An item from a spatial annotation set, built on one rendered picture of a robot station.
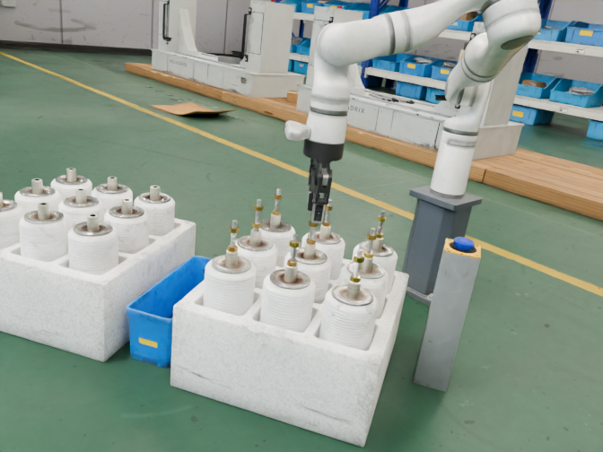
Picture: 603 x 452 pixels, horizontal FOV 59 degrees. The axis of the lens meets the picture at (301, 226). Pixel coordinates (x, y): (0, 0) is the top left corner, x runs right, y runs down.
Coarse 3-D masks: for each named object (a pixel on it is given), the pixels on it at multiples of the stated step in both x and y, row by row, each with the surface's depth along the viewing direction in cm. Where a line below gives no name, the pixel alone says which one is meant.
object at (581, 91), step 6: (294, 42) 778; (420, 60) 625; (426, 60) 625; (432, 60) 629; (444, 66) 604; (450, 66) 599; (528, 84) 548; (534, 84) 540; (540, 84) 543; (546, 84) 558; (570, 90) 518; (576, 90) 511; (582, 90) 509; (588, 90) 509
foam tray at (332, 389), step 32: (256, 288) 109; (192, 320) 99; (224, 320) 96; (256, 320) 101; (320, 320) 100; (384, 320) 103; (192, 352) 101; (224, 352) 99; (256, 352) 96; (288, 352) 94; (320, 352) 92; (352, 352) 91; (384, 352) 93; (192, 384) 103; (224, 384) 101; (256, 384) 99; (288, 384) 96; (320, 384) 94; (352, 384) 92; (288, 416) 99; (320, 416) 96; (352, 416) 94
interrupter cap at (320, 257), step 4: (300, 248) 112; (296, 252) 110; (300, 252) 110; (316, 252) 111; (320, 252) 111; (296, 256) 108; (300, 256) 108; (316, 256) 110; (320, 256) 109; (324, 256) 109; (300, 260) 106; (304, 260) 107; (308, 260) 107; (312, 260) 107; (316, 260) 107; (320, 260) 108; (324, 260) 107; (308, 264) 106; (312, 264) 106; (316, 264) 106; (320, 264) 107
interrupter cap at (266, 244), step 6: (240, 240) 112; (246, 240) 113; (264, 240) 114; (270, 240) 114; (240, 246) 109; (246, 246) 110; (252, 246) 111; (258, 246) 111; (264, 246) 111; (270, 246) 111
